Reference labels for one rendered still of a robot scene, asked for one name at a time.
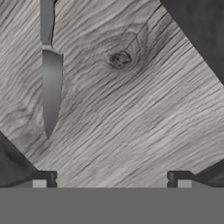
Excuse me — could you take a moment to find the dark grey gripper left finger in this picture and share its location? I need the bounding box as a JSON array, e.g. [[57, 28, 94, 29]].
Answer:
[[0, 170, 58, 189]]

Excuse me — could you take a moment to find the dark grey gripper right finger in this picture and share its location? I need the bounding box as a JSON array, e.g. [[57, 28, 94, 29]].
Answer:
[[166, 170, 224, 189]]

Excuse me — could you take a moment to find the grey wooden cutting board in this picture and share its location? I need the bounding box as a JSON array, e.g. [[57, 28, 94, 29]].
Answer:
[[0, 0, 224, 189]]

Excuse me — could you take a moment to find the grey steel kitchen knife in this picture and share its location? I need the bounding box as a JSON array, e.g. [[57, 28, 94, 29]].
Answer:
[[38, 0, 65, 140]]

